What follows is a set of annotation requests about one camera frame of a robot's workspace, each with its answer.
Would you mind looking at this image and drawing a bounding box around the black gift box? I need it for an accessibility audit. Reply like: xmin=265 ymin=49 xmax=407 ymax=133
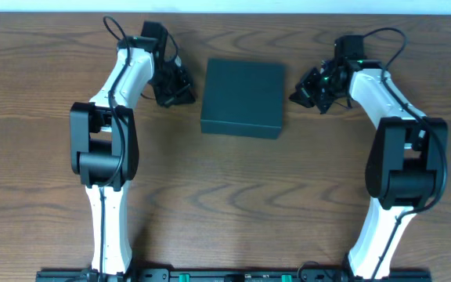
xmin=200 ymin=59 xmax=285 ymax=139

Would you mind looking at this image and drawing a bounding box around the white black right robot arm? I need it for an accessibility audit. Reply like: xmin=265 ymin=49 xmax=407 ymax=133
xmin=289 ymin=34 xmax=448 ymax=281

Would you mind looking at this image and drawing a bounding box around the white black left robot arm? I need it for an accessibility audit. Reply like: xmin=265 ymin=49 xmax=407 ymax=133
xmin=70 ymin=21 xmax=196 ymax=281

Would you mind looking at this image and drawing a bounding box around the black mounting rail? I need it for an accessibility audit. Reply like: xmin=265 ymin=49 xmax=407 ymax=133
xmin=34 ymin=268 xmax=433 ymax=282

